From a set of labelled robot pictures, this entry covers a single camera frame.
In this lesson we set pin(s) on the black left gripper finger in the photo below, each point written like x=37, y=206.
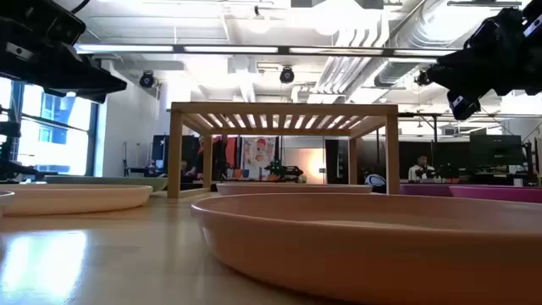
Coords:
x=84, y=80
x=84, y=97

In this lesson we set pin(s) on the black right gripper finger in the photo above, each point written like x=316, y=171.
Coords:
x=461, y=74
x=463, y=106

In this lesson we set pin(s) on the purple plate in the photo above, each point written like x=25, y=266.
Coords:
x=423, y=190

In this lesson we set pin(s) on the sage green plate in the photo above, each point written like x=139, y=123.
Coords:
x=127, y=181

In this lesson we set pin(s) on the pale peach plate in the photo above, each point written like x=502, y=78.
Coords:
x=76, y=201

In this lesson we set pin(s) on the light pink plate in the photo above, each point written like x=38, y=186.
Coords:
x=296, y=188

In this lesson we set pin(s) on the terracotta plate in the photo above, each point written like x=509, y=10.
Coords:
x=339, y=262

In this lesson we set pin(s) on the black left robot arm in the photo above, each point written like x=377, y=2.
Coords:
x=8, y=169

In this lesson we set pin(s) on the wooden slatted shelf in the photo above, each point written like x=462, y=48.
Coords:
x=279, y=108

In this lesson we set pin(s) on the black spotlight cluster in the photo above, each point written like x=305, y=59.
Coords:
x=422, y=78

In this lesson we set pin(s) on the black office monitor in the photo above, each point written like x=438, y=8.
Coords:
x=495, y=150

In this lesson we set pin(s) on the black ceiling spotlight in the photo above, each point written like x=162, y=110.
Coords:
x=286, y=75
x=147, y=79

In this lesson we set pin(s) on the thin black tripod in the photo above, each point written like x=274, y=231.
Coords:
x=125, y=161

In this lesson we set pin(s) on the person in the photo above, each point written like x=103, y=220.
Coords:
x=184, y=169
x=421, y=171
x=219, y=156

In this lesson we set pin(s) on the black display panel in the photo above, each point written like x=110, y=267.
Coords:
x=160, y=150

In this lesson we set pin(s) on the white blue helmet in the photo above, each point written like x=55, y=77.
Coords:
x=374, y=180

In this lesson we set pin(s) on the black cabinet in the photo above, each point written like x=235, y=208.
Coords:
x=336, y=161

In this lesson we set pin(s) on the long ceiling light strip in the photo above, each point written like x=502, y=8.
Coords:
x=228, y=49

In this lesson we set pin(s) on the colourful poster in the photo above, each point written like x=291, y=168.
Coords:
x=258, y=154

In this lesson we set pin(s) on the black green machine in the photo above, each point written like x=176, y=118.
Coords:
x=283, y=170

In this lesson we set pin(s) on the silver ventilation duct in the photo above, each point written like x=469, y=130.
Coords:
x=423, y=29

